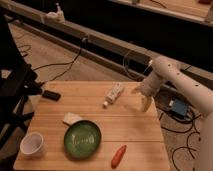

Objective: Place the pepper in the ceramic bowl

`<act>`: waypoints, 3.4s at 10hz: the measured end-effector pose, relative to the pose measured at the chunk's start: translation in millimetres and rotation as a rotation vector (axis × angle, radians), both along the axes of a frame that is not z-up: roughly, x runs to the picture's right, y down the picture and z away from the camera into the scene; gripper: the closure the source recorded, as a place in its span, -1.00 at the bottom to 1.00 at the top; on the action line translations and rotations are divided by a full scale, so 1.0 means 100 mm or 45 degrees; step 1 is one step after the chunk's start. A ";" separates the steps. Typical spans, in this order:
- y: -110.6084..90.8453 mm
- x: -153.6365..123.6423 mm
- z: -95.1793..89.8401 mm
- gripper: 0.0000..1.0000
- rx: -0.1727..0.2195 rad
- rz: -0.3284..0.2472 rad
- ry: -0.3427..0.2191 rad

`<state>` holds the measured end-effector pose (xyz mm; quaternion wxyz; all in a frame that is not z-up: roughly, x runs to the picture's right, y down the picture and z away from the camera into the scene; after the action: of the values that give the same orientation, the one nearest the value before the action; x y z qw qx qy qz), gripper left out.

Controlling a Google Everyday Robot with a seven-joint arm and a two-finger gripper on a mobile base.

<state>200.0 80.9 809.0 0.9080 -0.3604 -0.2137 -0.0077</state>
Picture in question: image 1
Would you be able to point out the blue electronic box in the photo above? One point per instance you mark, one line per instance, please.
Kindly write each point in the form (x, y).
(178, 108)

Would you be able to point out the white object on rail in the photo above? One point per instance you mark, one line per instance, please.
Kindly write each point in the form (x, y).
(58, 15)

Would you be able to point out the green ceramic bowl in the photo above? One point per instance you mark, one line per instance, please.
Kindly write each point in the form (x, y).
(82, 139)

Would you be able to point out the white cup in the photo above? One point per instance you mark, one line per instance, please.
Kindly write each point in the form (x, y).
(33, 145)

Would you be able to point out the white tube with cap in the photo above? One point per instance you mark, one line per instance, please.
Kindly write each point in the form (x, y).
(113, 94)

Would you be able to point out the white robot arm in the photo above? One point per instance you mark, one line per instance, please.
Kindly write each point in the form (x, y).
(200, 96)

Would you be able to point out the grey metal rail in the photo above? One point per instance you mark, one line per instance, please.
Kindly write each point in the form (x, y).
(117, 27)

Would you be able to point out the black rectangular device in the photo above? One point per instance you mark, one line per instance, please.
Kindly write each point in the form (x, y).
(51, 95)

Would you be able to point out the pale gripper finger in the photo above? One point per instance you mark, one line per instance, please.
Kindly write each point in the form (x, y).
(147, 103)
(142, 101)

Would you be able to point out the black tripod stand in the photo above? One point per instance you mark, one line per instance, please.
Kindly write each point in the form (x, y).
(17, 82)

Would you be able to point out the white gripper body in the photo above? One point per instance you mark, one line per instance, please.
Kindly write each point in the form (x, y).
(150, 85)

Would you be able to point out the white sponge block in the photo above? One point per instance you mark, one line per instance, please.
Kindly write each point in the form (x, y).
(71, 118)

